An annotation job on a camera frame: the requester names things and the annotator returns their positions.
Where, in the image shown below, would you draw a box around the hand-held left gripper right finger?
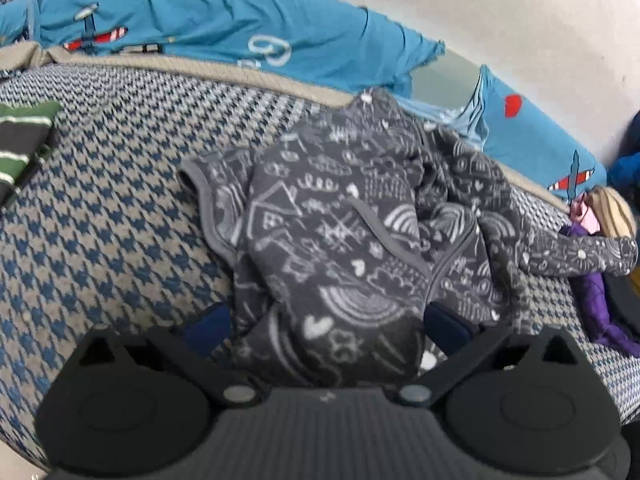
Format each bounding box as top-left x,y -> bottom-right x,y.
395,302 -> 576,408

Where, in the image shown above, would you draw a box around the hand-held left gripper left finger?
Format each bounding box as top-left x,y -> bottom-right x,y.
80,302 -> 266,408

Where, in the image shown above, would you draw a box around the grey doodle-print fleece jacket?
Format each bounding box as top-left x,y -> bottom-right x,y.
179,87 -> 640,388

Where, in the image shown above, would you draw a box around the purple jacket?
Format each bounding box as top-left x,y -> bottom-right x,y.
559,222 -> 640,356

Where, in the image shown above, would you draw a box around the tan and pink cloth item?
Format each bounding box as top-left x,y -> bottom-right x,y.
570,185 -> 638,238

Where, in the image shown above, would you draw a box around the dark blue cloth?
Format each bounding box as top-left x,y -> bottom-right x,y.
607,110 -> 640,196

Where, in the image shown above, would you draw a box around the green striped folded shirt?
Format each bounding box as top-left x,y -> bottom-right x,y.
0,101 -> 63,211

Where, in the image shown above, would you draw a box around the blue airplane-print cover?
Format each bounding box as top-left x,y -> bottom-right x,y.
0,0 -> 608,206

